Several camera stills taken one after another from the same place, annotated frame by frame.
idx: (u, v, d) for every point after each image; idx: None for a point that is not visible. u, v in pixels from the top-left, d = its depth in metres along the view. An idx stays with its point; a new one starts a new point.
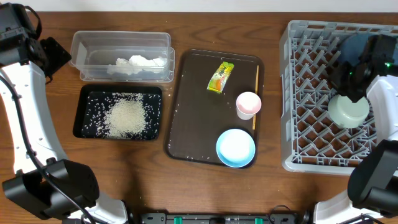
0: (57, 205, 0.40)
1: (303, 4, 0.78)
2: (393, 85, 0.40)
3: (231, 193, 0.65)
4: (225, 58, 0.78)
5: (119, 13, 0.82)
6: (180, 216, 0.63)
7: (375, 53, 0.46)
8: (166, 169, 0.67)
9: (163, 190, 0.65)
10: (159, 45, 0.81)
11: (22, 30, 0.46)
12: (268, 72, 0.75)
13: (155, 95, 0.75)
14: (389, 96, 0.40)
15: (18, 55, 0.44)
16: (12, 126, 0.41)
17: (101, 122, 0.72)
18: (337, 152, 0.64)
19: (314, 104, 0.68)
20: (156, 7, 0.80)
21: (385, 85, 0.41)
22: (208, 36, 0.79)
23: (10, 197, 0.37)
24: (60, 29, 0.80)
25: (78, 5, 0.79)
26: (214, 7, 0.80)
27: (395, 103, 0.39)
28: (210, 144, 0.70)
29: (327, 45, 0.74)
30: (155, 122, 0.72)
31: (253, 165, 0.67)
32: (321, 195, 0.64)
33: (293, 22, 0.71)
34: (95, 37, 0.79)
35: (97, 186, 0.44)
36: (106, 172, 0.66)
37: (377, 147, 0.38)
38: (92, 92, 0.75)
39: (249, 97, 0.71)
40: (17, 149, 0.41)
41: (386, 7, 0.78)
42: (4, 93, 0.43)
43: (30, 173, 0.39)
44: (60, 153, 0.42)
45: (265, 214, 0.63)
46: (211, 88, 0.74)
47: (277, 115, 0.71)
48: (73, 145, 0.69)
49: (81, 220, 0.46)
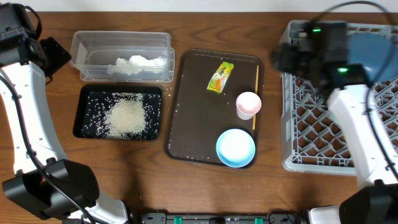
0: (58, 205, 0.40)
1: (303, 4, 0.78)
2: (357, 102, 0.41)
3: (231, 193, 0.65)
4: (225, 58, 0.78)
5: (119, 13, 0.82)
6: (180, 216, 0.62)
7: (329, 48, 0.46)
8: (166, 169, 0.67)
9: (163, 190, 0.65)
10: (160, 45, 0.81)
11: (22, 30, 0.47)
12: (268, 71, 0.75)
13: (155, 95, 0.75)
14: (357, 117, 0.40)
15: (18, 55, 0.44)
16: (12, 126, 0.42)
17: (101, 122, 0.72)
18: (337, 152, 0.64)
19: (314, 104, 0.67)
20: (156, 7, 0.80)
21: (344, 98, 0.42)
22: (208, 36, 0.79)
23: (10, 196, 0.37)
24: (60, 29, 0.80)
25: (78, 5, 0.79)
26: (214, 7, 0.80)
27: (365, 127, 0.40)
28: (210, 144, 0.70)
29: None
30: (155, 122, 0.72)
31: (253, 165, 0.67)
32: (321, 195, 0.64)
33: (293, 22, 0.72)
34: (95, 37, 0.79)
35: (97, 185, 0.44)
36: (106, 172, 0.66)
37: (365, 191, 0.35)
38: (92, 92, 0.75)
39: (248, 96, 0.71)
40: (17, 149, 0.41)
41: (386, 7, 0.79)
42: (4, 93, 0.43)
43: (30, 173, 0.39)
44: (60, 153, 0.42)
45: (265, 214, 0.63)
46: (211, 88, 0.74)
47: (277, 115, 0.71)
48: (73, 145, 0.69)
49: (81, 220, 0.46)
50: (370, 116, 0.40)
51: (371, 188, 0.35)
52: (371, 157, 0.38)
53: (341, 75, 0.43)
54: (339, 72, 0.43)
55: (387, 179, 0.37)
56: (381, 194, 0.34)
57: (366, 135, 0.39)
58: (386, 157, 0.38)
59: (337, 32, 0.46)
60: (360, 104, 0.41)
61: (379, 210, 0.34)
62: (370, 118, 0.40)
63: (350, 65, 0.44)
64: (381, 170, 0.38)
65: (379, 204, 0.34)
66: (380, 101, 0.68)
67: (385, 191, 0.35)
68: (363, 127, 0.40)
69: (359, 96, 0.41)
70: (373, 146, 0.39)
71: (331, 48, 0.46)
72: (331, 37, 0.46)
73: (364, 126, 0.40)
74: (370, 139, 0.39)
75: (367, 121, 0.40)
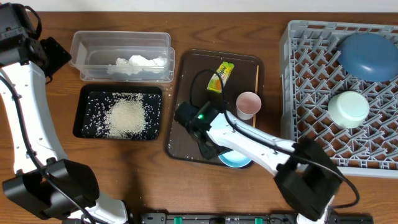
0: (58, 205, 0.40)
1: (303, 4, 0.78)
2: (224, 127, 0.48)
3: (231, 193, 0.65)
4: (225, 58, 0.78)
5: (119, 13, 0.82)
6: (180, 216, 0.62)
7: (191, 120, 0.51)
8: (166, 169, 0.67)
9: (163, 190, 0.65)
10: (160, 45, 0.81)
11: (22, 30, 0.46)
12: (268, 71, 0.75)
13: (155, 95, 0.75)
14: (232, 137, 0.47)
15: (18, 54, 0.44)
16: (12, 126, 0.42)
17: (101, 122, 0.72)
18: (337, 152, 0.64)
19: (314, 104, 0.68)
20: (156, 7, 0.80)
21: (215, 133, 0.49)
22: (209, 36, 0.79)
23: (10, 196, 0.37)
24: (60, 29, 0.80)
25: (78, 5, 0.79)
26: (214, 7, 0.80)
27: (242, 142, 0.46)
28: None
29: (326, 45, 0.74)
30: (155, 122, 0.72)
31: (253, 165, 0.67)
32: None
33: (293, 22, 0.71)
34: (96, 37, 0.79)
35: (97, 185, 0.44)
36: (106, 172, 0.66)
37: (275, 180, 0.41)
38: (92, 92, 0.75)
39: (245, 100, 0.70)
40: (17, 149, 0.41)
41: (385, 7, 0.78)
42: (4, 93, 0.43)
43: (30, 173, 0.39)
44: (60, 153, 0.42)
45: (265, 214, 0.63)
46: (211, 88, 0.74)
47: (277, 115, 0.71)
48: (73, 145, 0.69)
49: (81, 220, 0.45)
50: (238, 129, 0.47)
51: (277, 177, 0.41)
52: (260, 154, 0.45)
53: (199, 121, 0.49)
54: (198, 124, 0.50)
55: (282, 161, 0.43)
56: (290, 177, 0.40)
57: (248, 144, 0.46)
58: (269, 147, 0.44)
59: (183, 107, 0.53)
60: (227, 126, 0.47)
61: (296, 186, 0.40)
62: (239, 132, 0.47)
63: (203, 109, 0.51)
64: (273, 157, 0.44)
65: (293, 184, 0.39)
66: (380, 101, 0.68)
67: (288, 170, 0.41)
68: (240, 141, 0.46)
69: (223, 121, 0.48)
70: (256, 146, 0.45)
71: (188, 118, 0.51)
72: (182, 113, 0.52)
73: (243, 140, 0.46)
74: (252, 144, 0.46)
75: (240, 134, 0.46)
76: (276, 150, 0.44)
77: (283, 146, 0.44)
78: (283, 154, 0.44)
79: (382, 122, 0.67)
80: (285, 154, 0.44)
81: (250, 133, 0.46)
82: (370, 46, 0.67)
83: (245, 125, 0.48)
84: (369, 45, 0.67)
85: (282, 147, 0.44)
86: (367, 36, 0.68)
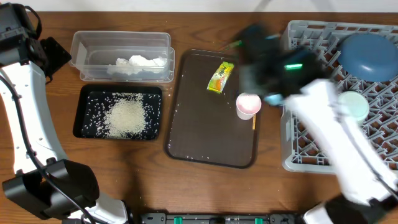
0: (58, 205, 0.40)
1: (303, 4, 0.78)
2: (321, 107, 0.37)
3: (231, 193, 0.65)
4: (225, 58, 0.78)
5: (119, 13, 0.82)
6: (180, 216, 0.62)
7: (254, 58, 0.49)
8: (166, 169, 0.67)
9: (162, 190, 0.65)
10: (160, 45, 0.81)
11: (22, 30, 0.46)
12: None
13: (155, 95, 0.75)
14: (331, 127, 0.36)
15: (18, 54, 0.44)
16: (12, 126, 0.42)
17: (101, 122, 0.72)
18: None
19: None
20: (156, 7, 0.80)
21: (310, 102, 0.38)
22: (209, 36, 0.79)
23: (10, 196, 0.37)
24: (60, 29, 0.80)
25: (78, 5, 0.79)
26: (214, 7, 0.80)
27: (337, 139, 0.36)
28: (211, 144, 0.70)
29: (327, 44, 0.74)
30: (155, 122, 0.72)
31: (253, 165, 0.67)
32: (321, 196, 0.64)
33: (293, 22, 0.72)
34: (96, 37, 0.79)
35: (97, 185, 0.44)
36: (106, 172, 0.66)
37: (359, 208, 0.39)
38: (92, 92, 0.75)
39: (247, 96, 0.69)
40: (17, 149, 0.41)
41: (386, 7, 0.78)
42: (4, 93, 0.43)
43: (30, 173, 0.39)
44: (60, 152, 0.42)
45: (265, 214, 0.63)
46: (211, 88, 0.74)
47: (277, 115, 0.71)
48: (73, 144, 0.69)
49: (81, 220, 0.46)
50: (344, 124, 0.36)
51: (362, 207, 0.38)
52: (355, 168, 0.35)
53: (293, 73, 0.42)
54: (286, 72, 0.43)
55: (376, 195, 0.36)
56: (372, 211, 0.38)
57: (346, 146, 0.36)
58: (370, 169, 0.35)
59: (257, 41, 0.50)
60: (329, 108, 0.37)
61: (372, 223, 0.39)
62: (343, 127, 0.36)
63: (301, 58, 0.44)
64: (368, 183, 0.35)
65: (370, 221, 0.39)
66: (380, 101, 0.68)
67: (375, 208, 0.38)
68: (336, 136, 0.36)
69: (323, 98, 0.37)
70: (355, 156, 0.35)
71: (259, 52, 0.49)
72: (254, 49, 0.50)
73: (342, 139, 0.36)
74: (350, 147, 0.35)
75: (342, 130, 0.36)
76: (379, 178, 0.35)
77: (387, 178, 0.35)
78: (382, 187, 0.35)
79: (382, 122, 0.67)
80: (384, 189, 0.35)
81: (356, 137, 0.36)
82: (372, 47, 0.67)
83: (352, 123, 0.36)
84: (370, 45, 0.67)
85: (387, 179, 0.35)
86: (365, 36, 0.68)
